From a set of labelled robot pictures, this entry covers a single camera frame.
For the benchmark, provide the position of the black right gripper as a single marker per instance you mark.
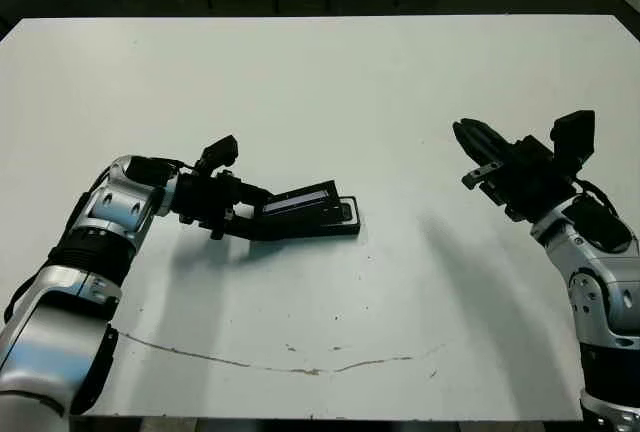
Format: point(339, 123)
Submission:
point(530, 182)

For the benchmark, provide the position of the black printed box lid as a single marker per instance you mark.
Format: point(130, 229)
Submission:
point(300, 217)

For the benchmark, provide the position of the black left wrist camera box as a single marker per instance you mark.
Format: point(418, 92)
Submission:
point(220, 152)

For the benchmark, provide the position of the black box base white insert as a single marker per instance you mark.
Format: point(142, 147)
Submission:
point(356, 227)

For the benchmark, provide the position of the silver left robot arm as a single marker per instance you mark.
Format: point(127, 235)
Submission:
point(100, 212)

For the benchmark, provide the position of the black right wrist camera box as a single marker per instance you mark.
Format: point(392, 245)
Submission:
point(572, 134)

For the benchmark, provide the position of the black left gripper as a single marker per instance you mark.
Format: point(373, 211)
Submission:
point(205, 197)

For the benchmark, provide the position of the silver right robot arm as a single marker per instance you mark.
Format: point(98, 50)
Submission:
point(600, 282)

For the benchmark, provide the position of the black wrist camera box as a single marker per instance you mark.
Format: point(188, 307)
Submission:
point(220, 152)
point(572, 134)

